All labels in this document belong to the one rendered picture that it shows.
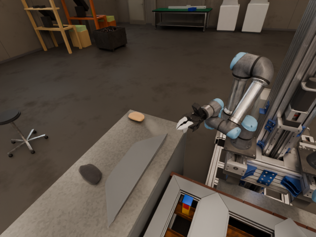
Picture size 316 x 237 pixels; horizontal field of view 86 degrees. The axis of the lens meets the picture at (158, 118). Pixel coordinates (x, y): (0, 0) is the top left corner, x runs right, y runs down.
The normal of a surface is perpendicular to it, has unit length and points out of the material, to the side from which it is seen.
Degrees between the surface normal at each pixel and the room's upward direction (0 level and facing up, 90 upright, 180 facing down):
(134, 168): 0
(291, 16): 90
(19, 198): 0
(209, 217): 0
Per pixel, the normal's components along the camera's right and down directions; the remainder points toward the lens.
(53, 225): -0.04, -0.77
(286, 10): -0.42, 0.59
